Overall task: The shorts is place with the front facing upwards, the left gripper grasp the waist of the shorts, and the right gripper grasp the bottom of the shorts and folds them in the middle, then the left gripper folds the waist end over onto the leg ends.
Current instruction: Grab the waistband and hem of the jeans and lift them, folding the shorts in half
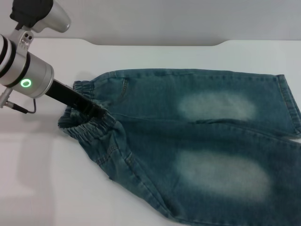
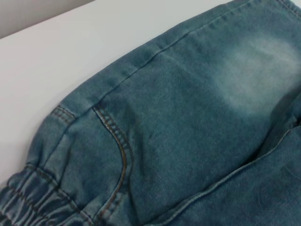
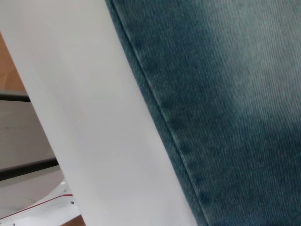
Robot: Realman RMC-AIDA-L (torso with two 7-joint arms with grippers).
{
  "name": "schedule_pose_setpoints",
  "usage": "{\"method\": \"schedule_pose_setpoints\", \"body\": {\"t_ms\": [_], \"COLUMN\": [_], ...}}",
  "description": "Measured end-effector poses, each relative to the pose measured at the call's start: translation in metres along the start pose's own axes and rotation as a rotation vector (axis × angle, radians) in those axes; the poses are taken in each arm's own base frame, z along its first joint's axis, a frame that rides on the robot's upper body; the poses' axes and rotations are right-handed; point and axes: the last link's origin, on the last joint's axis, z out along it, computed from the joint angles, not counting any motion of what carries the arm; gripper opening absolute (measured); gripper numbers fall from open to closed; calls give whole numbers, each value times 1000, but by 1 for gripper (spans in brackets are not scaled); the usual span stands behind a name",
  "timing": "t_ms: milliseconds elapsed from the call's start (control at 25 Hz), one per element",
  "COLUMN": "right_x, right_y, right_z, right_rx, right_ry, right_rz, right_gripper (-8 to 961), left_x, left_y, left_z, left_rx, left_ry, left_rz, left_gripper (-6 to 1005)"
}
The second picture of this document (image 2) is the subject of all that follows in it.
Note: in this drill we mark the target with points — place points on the blue denim shorts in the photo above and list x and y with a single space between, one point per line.
176 129

